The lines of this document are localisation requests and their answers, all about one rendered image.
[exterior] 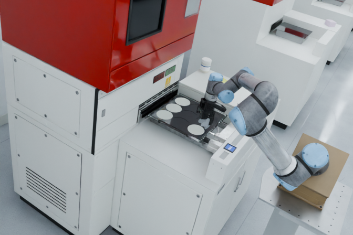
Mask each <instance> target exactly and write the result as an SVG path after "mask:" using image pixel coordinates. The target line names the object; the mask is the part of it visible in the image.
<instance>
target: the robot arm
mask: <svg viewBox="0 0 353 235"><path fill-rule="evenodd" d="M222 81H223V76H222V75H221V74H220V73H217V72H213V73H211V74H210V76H209V79H208V83H207V87H206V91H205V95H204V98H201V101H200V105H198V108H200V110H199V111H198V108H197V111H196V112H197V113H199V115H200V118H201V119H199V121H198V122H199V123H201V126H203V127H204V129H207V128H208V127H209V126H210V125H211V124H212V123H213V121H214V116H215V110H214V109H215V108H216V109H218V110H220V111H221V112H225V111H226V110H227V109H226V107H225V106H224V105H221V104H219V103H217V102H216V101H217V99H219V100H221V101H222V102H223V103H225V104H228V103H230V102H232V101H233V99H234V93H235V92H237V91H238V90H239V89H240V88H241V87H243V88H245V89H246V90H247V91H249V92H250V93H252V94H250V95H249V96H248V97H247V98H246V99H244V100H243V101H242V102H241V103H239V104H238V105H237V106H235V107H234V108H233V109H232V110H231V111H230V112H229V118H230V120H231V122H232V124H233V125H234V127H235V128H236V130H237V131H238V132H239V133H240V134H241V135H242V136H243V135H245V136H247V137H251V138H252V139H253V141H254V142H255V143H256V144H257V146H258V147H259V148H260V149H261V151H262V152H263V153H264V154H265V156H266V157H267V158H268V159H269V161H270V162H271V163H272V164H273V170H274V173H273V176H274V177H275V178H276V179H277V180H278V181H279V182H280V183H281V184H282V185H283V186H284V187H285V188H286V189H287V190H289V191H292V190H294V189H295V188H297V187H298V186H299V185H300V184H302V183H303V182H304V181H306V180H307V179H308V178H309V177H310V176H318V175H321V174H323V173H324V172H325V171H326V170H327V168H328V166H329V154H328V151H327V149H326V148H325V147H324V146H323V145H321V144H318V143H310V144H308V145H306V146H305V147H304V148H303V149H302V150H301V152H299V153H298V154H297V155H296V156H294V157H293V156H291V155H288V154H287V152H286V151H285V150H284V148H283V147H282V146H281V144H280V143H279V141H278V140H277V138H276V137H275V136H274V134H273V133H272V132H271V131H270V129H269V128H268V127H267V119H266V117H267V116H268V115H270V114H271V113H272V112H273V111H274V110H275V108H276V106H277V103H278V91H277V89H276V87H275V86H274V85H273V84H272V83H270V82H268V81H262V80H260V79H258V78H256V77H255V76H254V74H253V73H252V71H251V70H250V69H249V68H248V67H244V68H243V69H241V70H240V71H239V72H238V73H236V74H235V75H234V76H233V77H232V78H230V79H229V80H227V81H226V82H225V83H223V82H222Z"/></svg>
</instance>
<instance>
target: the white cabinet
mask: <svg viewBox="0 0 353 235"><path fill-rule="evenodd" d="M261 152H262V151H261V149H260V148H259V147H258V146H257V144H256V143H254V144H253V146H252V147H251V148H250V149H249V151H248V152H247V153H246V154H245V156H244V157H243V158H242V159H241V161H240V162H239V163H238V165H237V166H236V167H235V168H234V170H233V171H232V172H231V173H230V175H229V176H228V178H227V179H226V180H225V182H224V183H223V184H222V185H221V187H220V188H219V189H218V190H217V192H216V193H214V192H213V191H211V190H209V189H207V188H205V187H204V186H202V185H200V184H198V183H196V182H195V181H193V180H191V179H189V178H187V177H185V176H184V175H182V174H180V173H178V172H177V171H175V170H173V169H171V168H169V167H168V166H166V165H164V164H162V163H161V162H158V161H157V160H155V159H153V158H152V157H150V156H148V155H146V154H145V153H143V152H141V151H139V150H137V149H135V148H134V147H132V146H130V145H128V144H126V143H125V142H123V141H121V140H119V148H118V157H117V167H116V176H115V185H114V191H113V200H112V210H111V219H110V225H111V226H112V229H113V231H115V232H116V233H118V234H120V235H218V233H219V232H220V231H221V229H222V228H223V226H224V225H225V223H226V222H227V220H228V218H229V217H230V215H231V214H232V212H233V211H234V209H235V208H236V206H237V205H238V203H239V202H240V201H241V199H242V198H243V196H244V195H245V193H246V192H247V189H248V187H249V184H250V182H251V179H252V176H253V174H254V170H255V168H256V165H257V162H258V160H259V157H260V155H261Z"/></svg>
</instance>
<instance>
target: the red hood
mask: <svg viewBox="0 0 353 235"><path fill-rule="evenodd" d="M201 1H202V0H0V18H1V30H2V41H4V42H6V43H8V44H10V45H12V46H14V47H16V48H18V49H20V50H22V51H24V52H26V53H28V54H30V55H32V56H34V57H36V58H38V59H40V60H42V61H44V62H46V63H48V64H50V65H52V66H54V67H56V68H58V69H60V70H62V71H64V72H66V73H68V74H70V75H72V76H74V77H76V78H78V79H80V80H82V81H84V82H86V83H88V84H90V85H92V86H94V87H96V88H98V89H100V90H101V91H103V92H105V93H109V92H111V91H113V90H115V89H116V88H118V87H120V86H122V85H124V84H126V83H128V82H130V81H132V80H133V79H135V78H137V77H139V76H141V75H143V74H145V73H147V72H149V71H150V70H152V69H154V68H156V67H158V66H160V65H162V64H164V63H166V62H167V61H169V60H171V59H173V58H175V57H177V56H179V55H181V54H183V53H184V52H186V51H188V50H190V49H192V45H193V39H194V34H195V29H196V25H197V21H198V16H199V11H200V6H201Z"/></svg>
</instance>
